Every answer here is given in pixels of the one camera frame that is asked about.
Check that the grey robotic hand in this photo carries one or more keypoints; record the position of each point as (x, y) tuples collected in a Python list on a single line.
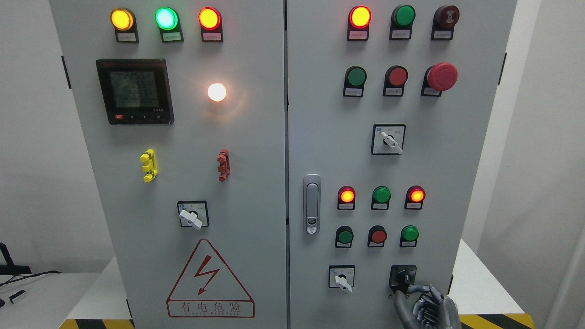
[(432, 310)]

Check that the black rotary knob switch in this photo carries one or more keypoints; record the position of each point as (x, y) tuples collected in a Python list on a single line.
[(401, 277)]

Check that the white platform with hazard stripes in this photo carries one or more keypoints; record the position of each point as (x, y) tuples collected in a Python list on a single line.
[(482, 301)]

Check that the red push button lower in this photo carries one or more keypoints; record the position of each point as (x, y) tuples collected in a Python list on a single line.
[(376, 236)]

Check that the red push button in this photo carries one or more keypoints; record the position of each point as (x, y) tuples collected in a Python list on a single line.
[(376, 236), (394, 81)]

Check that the green push button lower left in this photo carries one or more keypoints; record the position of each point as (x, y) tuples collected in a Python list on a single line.
[(343, 237)]

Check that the red indicator middle right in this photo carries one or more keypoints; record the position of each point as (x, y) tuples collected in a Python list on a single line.
[(414, 198)]

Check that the green indicator middle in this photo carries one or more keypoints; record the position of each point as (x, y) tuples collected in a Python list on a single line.
[(380, 198)]

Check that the red lit indicator middle left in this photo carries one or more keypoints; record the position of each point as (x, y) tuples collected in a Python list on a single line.
[(346, 198)]

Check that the red lit indicator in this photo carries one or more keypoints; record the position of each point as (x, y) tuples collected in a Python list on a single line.
[(359, 19), (346, 198)]

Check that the red high voltage warning sticker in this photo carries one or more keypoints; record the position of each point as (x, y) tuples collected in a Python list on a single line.
[(207, 287)]

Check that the grey electrical control cabinet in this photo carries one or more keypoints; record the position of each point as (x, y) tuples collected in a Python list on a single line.
[(283, 63)]

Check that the red emergency stop mushroom button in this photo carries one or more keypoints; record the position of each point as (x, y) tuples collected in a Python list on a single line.
[(438, 78)]

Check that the red push button upper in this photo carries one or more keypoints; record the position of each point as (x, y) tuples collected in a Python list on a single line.
[(394, 81)]

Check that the green push button upper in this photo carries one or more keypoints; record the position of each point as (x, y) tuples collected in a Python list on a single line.
[(354, 80)]

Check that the red terminal connector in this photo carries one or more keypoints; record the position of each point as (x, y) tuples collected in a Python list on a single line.
[(223, 165)]

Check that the dark red buzzer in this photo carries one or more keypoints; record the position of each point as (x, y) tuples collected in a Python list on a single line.
[(444, 21)]

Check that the green indicator top right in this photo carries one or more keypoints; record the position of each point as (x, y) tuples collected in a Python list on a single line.
[(401, 22)]

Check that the red lit indicator top right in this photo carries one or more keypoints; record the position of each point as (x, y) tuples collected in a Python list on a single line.
[(359, 19)]

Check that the white glowing indicator lamp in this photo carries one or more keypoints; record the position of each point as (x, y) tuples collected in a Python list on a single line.
[(217, 92)]

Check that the yellow terminal connector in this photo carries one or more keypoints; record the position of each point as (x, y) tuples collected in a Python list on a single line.
[(149, 165)]

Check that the red-orange indicator light left door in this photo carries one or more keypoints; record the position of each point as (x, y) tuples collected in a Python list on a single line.
[(210, 21)]

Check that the black digital power meter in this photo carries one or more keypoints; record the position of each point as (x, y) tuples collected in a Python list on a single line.
[(136, 91)]

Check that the green lit indicator light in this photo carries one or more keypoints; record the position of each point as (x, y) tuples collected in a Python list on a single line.
[(169, 25)]

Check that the small white black device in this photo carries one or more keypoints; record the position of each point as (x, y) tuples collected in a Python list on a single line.
[(17, 297)]

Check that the yellow indicator light top left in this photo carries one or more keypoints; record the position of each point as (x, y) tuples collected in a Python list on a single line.
[(124, 23)]

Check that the black monitor stand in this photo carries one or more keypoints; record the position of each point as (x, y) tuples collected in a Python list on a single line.
[(10, 268)]

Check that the white selector switch lower right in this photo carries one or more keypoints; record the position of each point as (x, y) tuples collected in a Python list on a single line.
[(342, 277)]

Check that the white selector switch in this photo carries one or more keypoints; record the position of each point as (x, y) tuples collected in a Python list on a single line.
[(388, 139), (342, 277)]

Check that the silver door latch handle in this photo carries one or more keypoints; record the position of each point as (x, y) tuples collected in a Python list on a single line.
[(311, 203)]

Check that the white selector switch upper right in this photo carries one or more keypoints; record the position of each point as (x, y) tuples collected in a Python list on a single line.
[(388, 139)]

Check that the white selector switch left door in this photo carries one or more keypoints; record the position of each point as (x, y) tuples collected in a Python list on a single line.
[(193, 214)]

